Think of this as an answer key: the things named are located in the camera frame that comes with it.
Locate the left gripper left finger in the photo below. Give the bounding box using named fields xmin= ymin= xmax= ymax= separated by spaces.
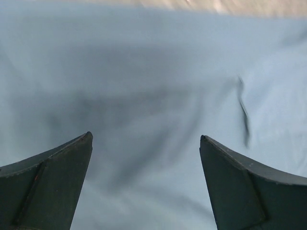
xmin=0 ymin=132 xmax=93 ymax=230

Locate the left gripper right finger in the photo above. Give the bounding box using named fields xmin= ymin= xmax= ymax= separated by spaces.
xmin=200 ymin=135 xmax=307 ymax=230

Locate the blue t shirt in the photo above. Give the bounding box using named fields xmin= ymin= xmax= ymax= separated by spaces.
xmin=0 ymin=0 xmax=307 ymax=230

